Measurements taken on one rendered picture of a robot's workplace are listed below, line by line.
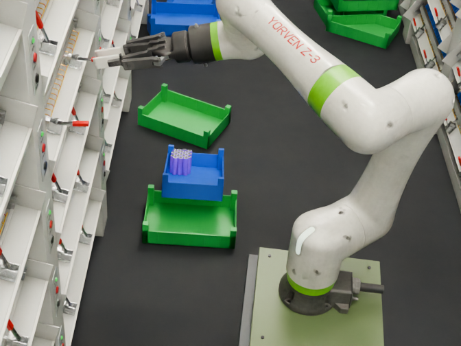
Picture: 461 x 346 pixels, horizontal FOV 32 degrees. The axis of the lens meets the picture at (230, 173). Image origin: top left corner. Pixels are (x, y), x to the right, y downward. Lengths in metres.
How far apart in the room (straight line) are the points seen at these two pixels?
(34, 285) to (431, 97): 0.90
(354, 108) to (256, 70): 1.92
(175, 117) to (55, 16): 1.40
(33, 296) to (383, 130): 0.78
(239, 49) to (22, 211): 0.64
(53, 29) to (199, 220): 1.12
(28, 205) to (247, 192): 1.33
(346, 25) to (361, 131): 2.36
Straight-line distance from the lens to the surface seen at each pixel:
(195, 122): 3.09
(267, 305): 2.00
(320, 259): 1.85
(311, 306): 1.98
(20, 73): 1.41
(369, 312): 2.04
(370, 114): 1.55
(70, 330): 2.16
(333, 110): 1.58
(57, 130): 1.78
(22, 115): 1.46
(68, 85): 1.93
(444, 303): 2.58
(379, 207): 1.89
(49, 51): 1.67
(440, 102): 1.66
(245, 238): 2.62
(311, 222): 1.86
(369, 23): 3.93
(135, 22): 3.42
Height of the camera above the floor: 1.82
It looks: 39 degrees down
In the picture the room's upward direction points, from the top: 5 degrees clockwise
